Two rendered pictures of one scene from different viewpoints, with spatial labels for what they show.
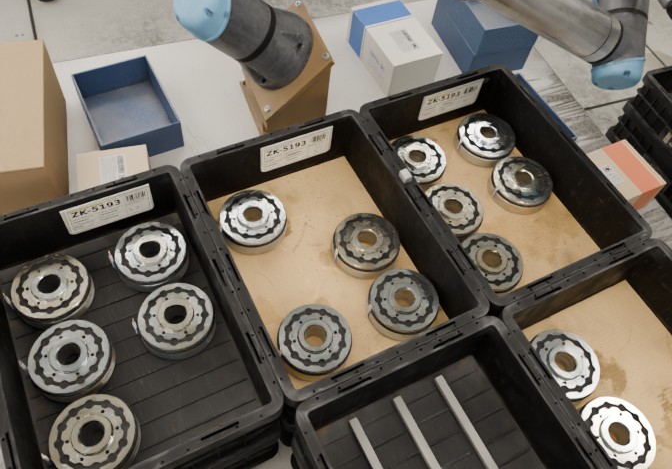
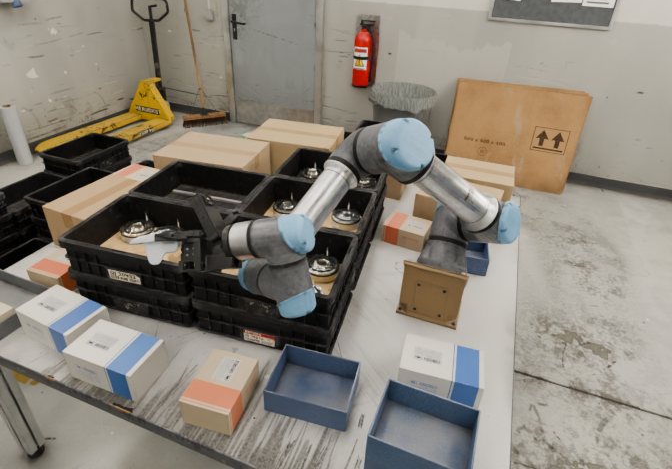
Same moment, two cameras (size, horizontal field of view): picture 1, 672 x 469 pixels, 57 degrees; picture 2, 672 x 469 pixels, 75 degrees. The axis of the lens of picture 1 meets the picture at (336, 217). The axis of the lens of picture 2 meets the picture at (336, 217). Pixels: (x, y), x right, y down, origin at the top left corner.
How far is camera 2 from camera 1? 1.69 m
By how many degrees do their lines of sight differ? 87
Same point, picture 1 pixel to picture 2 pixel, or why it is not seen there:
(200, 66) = (487, 296)
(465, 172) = not seen: hidden behind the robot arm
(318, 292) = not seen: hidden behind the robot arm
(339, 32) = (488, 377)
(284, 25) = (436, 246)
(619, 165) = (220, 387)
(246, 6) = (440, 216)
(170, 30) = not seen: outside the picture
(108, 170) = (416, 224)
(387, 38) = (436, 348)
